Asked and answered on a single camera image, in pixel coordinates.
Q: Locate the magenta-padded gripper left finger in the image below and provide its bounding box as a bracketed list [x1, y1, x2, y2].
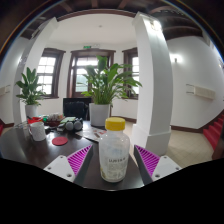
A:
[43, 143, 95, 187]

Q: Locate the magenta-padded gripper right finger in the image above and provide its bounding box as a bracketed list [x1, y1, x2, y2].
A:
[133, 144, 183, 186]

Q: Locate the clear yellow-capped drink bottle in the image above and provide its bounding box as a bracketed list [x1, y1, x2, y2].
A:
[98, 116, 131, 183]

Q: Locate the flat round red coaster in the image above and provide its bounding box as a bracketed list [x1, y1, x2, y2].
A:
[51, 135, 69, 147]

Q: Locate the white speckled mug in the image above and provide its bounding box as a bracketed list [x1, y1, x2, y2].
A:
[28, 121, 47, 142]

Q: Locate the printed paper leaflet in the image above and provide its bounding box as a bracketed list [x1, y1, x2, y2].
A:
[75, 126, 108, 144]

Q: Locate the grey dumbbell pair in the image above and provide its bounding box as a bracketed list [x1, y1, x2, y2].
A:
[64, 117, 84, 132]

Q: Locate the green flat packet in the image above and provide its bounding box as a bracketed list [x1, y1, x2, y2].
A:
[59, 116, 77, 124]

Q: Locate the pile of wrapped snacks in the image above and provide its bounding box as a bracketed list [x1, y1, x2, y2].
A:
[48, 112, 65, 123]

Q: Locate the red plastic box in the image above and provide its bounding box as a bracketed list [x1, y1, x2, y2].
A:
[27, 116, 44, 125]

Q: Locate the black office chair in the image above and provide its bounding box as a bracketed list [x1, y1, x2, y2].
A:
[62, 97, 93, 121]

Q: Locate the small potted green plant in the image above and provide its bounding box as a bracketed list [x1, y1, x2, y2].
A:
[14, 66, 46, 119]

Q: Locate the large potted green plant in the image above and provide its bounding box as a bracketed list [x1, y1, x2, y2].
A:
[81, 55, 143, 127]

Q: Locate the brown glazed double door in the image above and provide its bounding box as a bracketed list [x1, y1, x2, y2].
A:
[66, 48, 117, 99]

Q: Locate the brown framed window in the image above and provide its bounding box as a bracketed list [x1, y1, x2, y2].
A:
[36, 47, 66, 99]
[122, 47, 139, 100]

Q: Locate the white wall radiator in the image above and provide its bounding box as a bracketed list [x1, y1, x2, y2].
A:
[0, 84, 11, 97]
[185, 83, 217, 101]

